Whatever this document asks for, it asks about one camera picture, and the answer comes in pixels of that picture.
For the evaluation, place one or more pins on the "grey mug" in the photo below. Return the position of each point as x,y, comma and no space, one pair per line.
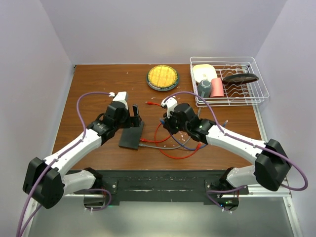
204,88

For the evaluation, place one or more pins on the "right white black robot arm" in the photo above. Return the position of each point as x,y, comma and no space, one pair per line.
266,169

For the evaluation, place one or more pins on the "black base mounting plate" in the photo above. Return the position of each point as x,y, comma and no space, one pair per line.
206,186

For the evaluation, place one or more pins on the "pink cup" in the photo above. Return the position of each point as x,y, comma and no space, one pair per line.
217,88

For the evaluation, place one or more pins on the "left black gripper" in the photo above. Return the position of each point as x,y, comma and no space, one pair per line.
133,121

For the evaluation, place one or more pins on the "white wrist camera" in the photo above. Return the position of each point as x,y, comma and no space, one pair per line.
169,104
120,97

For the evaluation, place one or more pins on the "white wire dish rack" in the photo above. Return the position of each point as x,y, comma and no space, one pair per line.
234,95

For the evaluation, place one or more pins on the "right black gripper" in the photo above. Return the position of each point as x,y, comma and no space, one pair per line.
168,123

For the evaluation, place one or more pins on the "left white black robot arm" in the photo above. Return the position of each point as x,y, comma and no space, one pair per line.
47,180

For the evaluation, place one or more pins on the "yellow round plate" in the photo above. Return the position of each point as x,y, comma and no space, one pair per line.
162,78

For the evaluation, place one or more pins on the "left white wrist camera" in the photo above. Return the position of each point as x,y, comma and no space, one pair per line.
120,97

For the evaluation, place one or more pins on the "dark brown plate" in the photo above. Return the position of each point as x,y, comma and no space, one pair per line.
238,79

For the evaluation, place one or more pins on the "black network switch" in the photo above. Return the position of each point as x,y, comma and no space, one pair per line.
130,138

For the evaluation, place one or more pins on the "cream plate in rack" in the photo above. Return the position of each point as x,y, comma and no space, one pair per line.
204,72

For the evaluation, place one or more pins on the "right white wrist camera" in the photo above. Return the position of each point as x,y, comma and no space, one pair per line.
169,104

